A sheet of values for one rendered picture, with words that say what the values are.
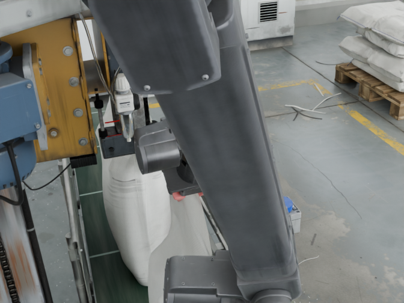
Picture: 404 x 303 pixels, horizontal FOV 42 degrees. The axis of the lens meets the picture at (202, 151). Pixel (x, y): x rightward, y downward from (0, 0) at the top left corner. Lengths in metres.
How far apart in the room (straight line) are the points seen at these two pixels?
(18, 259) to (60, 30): 0.62
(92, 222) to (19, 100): 1.27
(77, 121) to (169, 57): 0.97
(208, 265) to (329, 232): 2.09
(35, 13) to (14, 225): 0.60
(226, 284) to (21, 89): 0.49
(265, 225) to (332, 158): 2.84
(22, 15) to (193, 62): 0.74
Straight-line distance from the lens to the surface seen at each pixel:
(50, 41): 1.12
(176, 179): 0.88
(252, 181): 0.35
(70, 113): 1.17
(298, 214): 1.30
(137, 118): 1.22
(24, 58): 0.96
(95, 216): 2.14
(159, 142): 0.78
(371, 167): 3.20
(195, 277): 0.55
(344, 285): 2.36
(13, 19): 0.93
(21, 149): 1.00
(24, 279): 1.48
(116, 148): 1.21
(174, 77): 0.22
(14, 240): 1.40
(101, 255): 1.94
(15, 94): 0.89
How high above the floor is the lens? 1.60
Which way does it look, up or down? 29 degrees down
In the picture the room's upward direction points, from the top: 3 degrees counter-clockwise
